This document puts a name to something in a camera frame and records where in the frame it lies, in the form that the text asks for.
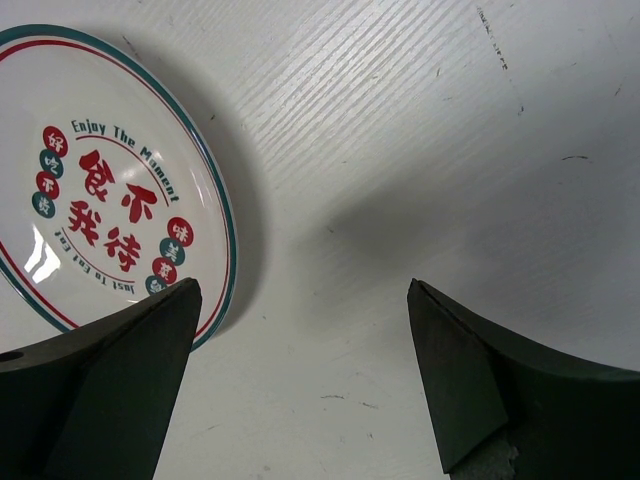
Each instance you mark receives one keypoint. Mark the white plate with red characters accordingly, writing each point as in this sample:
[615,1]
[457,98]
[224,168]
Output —
[109,193]

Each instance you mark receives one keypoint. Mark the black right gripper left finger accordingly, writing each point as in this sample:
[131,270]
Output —
[96,402]

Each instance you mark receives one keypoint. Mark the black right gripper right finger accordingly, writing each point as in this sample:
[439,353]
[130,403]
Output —
[503,406]

